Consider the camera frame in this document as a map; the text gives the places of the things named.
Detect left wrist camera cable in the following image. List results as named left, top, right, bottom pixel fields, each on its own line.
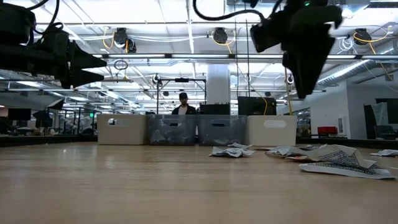
left=26, top=0, right=62, bottom=35

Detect dark glass doorway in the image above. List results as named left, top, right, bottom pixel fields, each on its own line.
left=363, top=98, right=398, bottom=140

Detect translucent light grey bin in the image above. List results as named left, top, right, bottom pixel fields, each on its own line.
left=97, top=114, right=147, bottom=146

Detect white structural column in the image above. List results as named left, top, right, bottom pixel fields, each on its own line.
left=206, top=64, right=231, bottom=105

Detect yellow hanging cord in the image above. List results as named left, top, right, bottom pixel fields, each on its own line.
left=284, top=68, right=294, bottom=116

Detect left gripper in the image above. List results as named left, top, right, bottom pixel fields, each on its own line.
left=30, top=30, right=108, bottom=90

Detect person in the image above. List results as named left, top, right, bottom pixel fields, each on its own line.
left=172, top=92, right=197, bottom=115

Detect black monitor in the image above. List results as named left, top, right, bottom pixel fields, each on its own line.
left=7, top=108, right=32, bottom=121

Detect black softbox lamp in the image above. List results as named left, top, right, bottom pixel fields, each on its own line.
left=46, top=98, right=65, bottom=111

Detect long ceiling light strip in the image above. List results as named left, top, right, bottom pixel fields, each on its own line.
left=93, top=53, right=398, bottom=60

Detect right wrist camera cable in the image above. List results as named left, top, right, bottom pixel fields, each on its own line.
left=192, top=0, right=267, bottom=22

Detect black equipment box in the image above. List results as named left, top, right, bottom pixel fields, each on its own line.
left=238, top=96, right=277, bottom=116

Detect white plastic bin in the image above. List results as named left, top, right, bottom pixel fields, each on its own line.
left=247, top=115, right=298, bottom=147

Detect red seat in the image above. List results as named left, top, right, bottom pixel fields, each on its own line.
left=317, top=126, right=338, bottom=136

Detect white packet red print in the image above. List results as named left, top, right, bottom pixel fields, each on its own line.
left=284, top=155, right=312, bottom=162

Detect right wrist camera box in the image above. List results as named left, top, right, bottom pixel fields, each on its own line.
left=250, top=12, right=289, bottom=53

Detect black hanging cables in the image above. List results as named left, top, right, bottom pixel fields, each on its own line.
left=233, top=18, right=251, bottom=98

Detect black gantry frame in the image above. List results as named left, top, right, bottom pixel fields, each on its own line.
left=156, top=78, right=208, bottom=115

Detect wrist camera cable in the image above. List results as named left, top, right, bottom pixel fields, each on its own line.
left=192, top=0, right=267, bottom=22
left=26, top=0, right=62, bottom=35

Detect dark grey plastic bin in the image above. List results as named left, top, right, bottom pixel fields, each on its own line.
left=146, top=114, right=198, bottom=146
left=197, top=114, right=248, bottom=146

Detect dark equipment silhouette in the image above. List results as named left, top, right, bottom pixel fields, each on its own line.
left=32, top=110, right=53, bottom=129

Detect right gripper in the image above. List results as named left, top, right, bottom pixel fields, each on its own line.
left=281, top=4, right=343, bottom=100

